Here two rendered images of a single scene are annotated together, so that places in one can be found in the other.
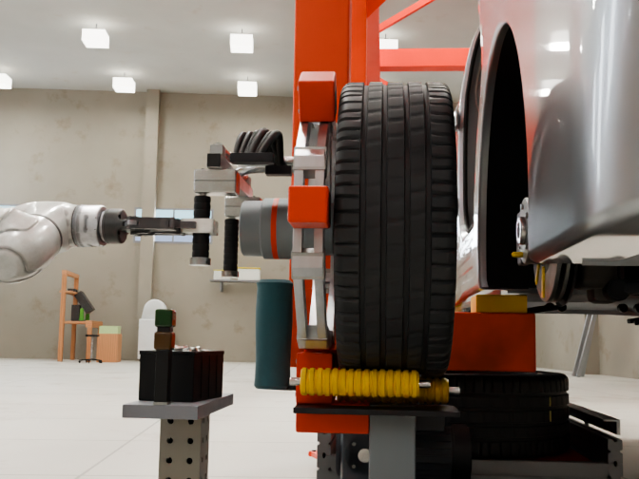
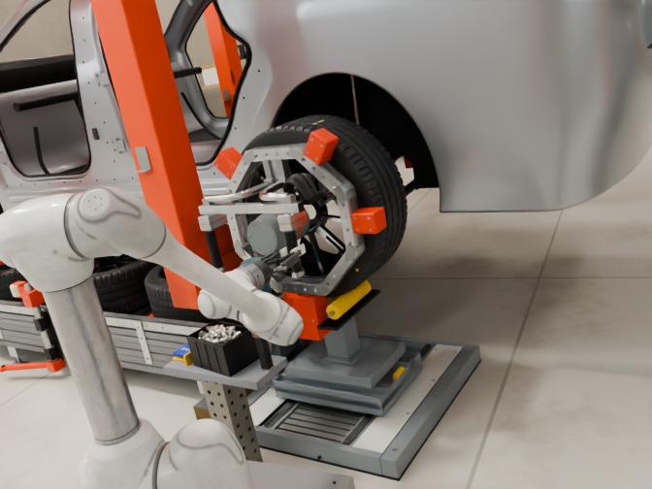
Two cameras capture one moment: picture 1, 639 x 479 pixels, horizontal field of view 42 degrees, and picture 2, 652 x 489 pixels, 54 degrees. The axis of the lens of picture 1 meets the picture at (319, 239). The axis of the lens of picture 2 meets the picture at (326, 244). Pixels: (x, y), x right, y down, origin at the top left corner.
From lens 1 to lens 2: 2.14 m
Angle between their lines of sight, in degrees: 63
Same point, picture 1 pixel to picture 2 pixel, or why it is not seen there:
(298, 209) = (378, 225)
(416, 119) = (377, 151)
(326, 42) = (158, 66)
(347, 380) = (351, 300)
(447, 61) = not seen: outside the picture
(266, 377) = not seen: hidden behind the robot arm
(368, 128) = (369, 165)
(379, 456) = (346, 330)
